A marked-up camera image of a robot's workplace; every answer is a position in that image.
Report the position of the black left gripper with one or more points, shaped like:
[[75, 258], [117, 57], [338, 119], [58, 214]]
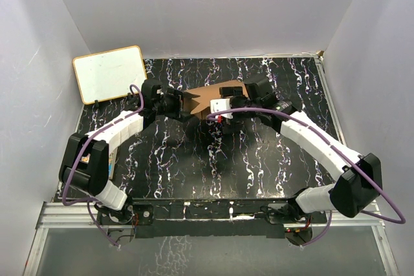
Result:
[[178, 99]]

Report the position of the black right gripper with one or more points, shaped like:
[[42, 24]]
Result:
[[236, 123]]

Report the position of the brown cardboard box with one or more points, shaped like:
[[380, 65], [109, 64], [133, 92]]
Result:
[[197, 101]]

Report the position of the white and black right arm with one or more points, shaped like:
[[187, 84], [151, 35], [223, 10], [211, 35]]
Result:
[[357, 178]]

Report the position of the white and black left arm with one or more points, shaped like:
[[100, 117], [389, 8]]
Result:
[[85, 164]]

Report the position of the small orange-framed whiteboard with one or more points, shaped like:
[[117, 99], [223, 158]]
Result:
[[107, 75]]

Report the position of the blue treehouse book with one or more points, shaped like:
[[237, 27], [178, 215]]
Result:
[[112, 162]]

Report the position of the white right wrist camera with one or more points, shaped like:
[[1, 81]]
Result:
[[217, 108]]

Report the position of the black mounting base bracket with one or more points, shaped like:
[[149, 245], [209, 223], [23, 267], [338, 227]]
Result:
[[274, 218]]

